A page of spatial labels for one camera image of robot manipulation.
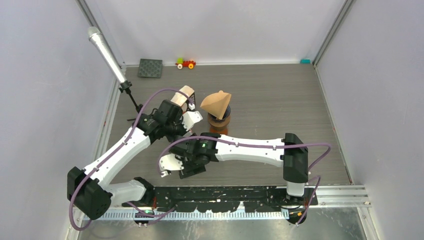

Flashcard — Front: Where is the coffee paper filter box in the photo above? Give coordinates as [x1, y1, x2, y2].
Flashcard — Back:
[170, 85, 196, 112]

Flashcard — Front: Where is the blue ribbed dripper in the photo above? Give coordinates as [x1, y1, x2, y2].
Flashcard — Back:
[220, 105, 231, 121]

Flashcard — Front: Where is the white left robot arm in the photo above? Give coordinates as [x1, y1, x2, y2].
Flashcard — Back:
[67, 100, 202, 220]

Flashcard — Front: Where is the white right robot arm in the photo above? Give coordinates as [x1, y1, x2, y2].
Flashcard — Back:
[159, 132, 309, 205]

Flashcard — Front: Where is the amber glass carafe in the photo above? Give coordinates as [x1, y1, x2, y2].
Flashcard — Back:
[209, 127, 228, 135]

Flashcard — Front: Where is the dark grey studded plate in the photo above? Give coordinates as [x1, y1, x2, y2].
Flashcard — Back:
[137, 58, 163, 79]

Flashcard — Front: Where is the red toy brick car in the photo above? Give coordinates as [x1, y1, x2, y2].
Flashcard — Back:
[175, 57, 196, 70]

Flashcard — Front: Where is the silver microphone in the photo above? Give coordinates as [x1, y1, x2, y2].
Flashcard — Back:
[87, 26, 128, 85]

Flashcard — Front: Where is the teal block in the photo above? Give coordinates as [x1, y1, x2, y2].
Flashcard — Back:
[299, 58, 311, 64]

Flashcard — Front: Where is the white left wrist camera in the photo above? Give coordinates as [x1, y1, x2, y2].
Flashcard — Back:
[182, 103, 203, 132]

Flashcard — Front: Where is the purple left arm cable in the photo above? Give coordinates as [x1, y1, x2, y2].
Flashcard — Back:
[68, 88, 196, 232]

